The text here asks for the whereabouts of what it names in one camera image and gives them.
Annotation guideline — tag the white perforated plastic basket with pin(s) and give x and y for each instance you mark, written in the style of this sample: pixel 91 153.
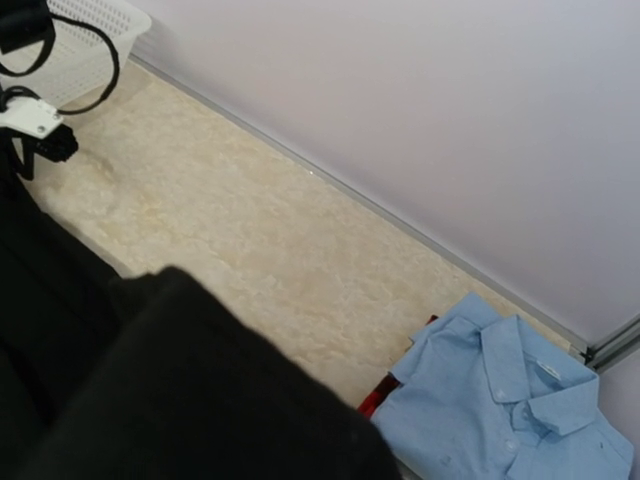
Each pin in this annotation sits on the white perforated plastic basket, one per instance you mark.
pixel 80 61

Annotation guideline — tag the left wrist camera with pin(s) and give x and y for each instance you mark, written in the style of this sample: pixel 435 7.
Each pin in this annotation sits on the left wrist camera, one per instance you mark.
pixel 40 128

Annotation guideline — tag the right aluminium corner post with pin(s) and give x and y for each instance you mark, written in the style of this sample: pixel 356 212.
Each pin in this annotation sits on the right aluminium corner post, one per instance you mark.
pixel 616 347

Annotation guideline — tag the black long sleeve shirt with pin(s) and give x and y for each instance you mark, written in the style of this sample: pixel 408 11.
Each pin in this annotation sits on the black long sleeve shirt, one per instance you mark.
pixel 151 377

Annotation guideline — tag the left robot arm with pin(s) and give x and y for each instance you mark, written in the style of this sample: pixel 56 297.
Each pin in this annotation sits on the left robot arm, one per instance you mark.
pixel 23 24

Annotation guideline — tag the red black plaid shirt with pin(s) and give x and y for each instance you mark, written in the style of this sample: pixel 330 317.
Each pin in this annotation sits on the red black plaid shirt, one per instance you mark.
pixel 389 382

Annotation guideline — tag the light blue shirt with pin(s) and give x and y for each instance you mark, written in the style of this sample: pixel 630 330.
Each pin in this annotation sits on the light blue shirt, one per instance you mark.
pixel 483 396

